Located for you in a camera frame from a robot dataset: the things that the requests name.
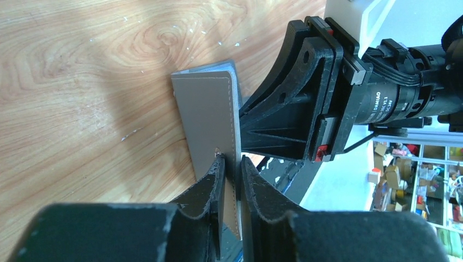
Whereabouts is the storage shelf with boxes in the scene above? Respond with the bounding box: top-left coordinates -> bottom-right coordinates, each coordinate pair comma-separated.
372,141 -> 462,261

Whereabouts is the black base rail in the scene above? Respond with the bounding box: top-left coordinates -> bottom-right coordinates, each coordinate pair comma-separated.
257,157 -> 322,204

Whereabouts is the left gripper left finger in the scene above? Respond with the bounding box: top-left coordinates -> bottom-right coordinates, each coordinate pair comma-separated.
9,154 -> 225,261

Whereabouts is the grey card holder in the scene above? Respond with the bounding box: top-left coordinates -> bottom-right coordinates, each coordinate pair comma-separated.
171,59 -> 242,240

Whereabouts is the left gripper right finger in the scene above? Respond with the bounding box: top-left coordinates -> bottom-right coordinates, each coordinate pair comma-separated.
241,156 -> 449,261

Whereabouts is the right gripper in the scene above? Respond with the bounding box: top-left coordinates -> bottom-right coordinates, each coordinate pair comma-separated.
239,16 -> 462,162

